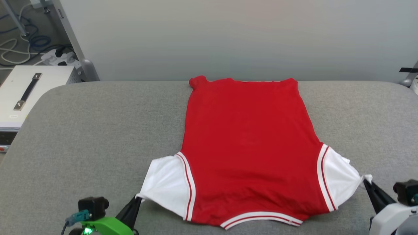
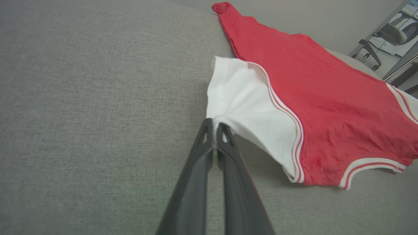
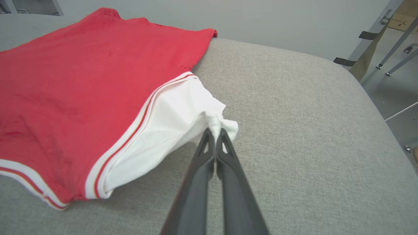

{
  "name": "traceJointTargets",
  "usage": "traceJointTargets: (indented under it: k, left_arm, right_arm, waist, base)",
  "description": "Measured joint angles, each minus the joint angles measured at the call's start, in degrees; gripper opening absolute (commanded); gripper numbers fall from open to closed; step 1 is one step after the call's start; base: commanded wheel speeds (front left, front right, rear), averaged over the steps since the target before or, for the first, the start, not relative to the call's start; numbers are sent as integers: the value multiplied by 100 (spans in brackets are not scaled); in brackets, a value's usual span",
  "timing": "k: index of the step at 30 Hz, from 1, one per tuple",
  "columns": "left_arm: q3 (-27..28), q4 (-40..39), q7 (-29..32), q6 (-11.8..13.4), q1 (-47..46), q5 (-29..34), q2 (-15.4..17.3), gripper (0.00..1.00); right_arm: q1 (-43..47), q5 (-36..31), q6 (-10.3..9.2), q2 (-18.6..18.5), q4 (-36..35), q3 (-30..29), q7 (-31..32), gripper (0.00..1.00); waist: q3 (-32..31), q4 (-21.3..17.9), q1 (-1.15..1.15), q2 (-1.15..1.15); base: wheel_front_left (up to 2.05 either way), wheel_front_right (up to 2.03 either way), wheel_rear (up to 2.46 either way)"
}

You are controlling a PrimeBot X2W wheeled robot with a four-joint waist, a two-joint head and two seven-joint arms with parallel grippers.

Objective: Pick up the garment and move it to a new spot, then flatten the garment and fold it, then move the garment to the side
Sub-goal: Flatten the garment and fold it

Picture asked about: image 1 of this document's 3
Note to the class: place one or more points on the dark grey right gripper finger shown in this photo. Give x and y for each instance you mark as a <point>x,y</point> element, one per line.
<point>378,199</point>

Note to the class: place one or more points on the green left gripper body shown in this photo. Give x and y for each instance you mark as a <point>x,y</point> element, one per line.
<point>107,227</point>

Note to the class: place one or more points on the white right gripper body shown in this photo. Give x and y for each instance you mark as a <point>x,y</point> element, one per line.
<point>385,218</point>

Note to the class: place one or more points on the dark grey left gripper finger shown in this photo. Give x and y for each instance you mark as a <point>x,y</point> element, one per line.
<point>129,213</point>

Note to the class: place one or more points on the red and white basketball jersey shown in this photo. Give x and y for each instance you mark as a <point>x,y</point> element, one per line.
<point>248,147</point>

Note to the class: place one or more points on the black tape strip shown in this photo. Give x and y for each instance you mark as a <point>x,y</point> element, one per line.
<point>408,70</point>

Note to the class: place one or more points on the white equipment case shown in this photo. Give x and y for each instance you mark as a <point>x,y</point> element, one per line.
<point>49,81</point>

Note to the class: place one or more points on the white power strip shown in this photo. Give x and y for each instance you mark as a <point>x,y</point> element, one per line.
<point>60,58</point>

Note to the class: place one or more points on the white partition panel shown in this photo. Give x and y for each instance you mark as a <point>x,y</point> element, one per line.
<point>228,36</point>

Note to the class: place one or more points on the thin grey metal tube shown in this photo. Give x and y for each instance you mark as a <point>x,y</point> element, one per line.
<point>14,18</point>

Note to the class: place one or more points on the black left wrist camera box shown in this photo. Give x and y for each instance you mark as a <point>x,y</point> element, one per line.
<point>93,205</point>

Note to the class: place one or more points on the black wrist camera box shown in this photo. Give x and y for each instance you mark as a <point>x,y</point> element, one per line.
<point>406,191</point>
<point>93,205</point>

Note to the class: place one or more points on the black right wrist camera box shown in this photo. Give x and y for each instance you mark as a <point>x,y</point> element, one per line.
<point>406,191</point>

